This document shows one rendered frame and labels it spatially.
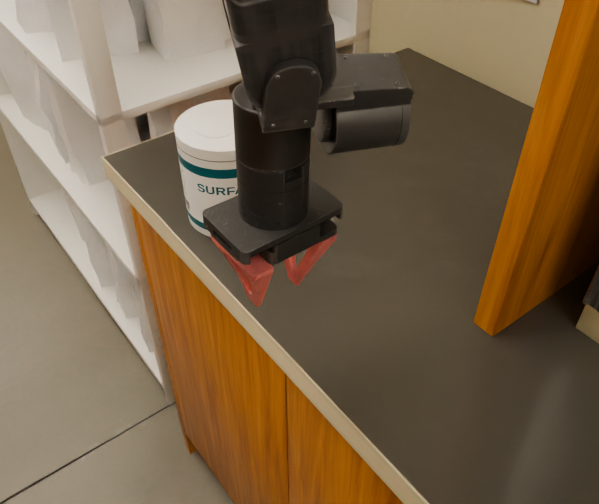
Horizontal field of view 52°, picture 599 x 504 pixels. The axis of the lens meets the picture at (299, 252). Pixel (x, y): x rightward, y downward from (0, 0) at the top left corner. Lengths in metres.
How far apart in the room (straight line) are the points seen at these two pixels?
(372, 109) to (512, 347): 0.40
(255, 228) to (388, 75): 0.15
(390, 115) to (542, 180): 0.21
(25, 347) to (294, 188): 1.71
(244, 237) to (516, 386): 0.38
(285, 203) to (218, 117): 0.38
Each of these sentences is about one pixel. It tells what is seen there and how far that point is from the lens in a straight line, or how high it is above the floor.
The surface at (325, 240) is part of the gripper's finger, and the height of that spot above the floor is 1.16.
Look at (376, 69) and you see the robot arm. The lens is 0.46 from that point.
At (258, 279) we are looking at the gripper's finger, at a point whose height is 1.16.
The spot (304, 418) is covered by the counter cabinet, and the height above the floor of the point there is 0.78.
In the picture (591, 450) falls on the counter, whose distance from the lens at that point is 0.72.
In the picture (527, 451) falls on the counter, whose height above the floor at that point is 0.94.
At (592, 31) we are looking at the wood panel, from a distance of 0.57.
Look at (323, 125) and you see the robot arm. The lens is 0.46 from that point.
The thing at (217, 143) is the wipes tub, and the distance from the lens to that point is 0.79.
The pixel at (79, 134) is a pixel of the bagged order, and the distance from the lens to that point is 1.70.
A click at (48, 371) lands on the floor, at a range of 2.03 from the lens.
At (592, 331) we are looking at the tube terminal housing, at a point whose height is 0.95.
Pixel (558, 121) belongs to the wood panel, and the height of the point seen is 1.23.
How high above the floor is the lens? 1.51
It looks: 42 degrees down
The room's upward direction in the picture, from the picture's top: straight up
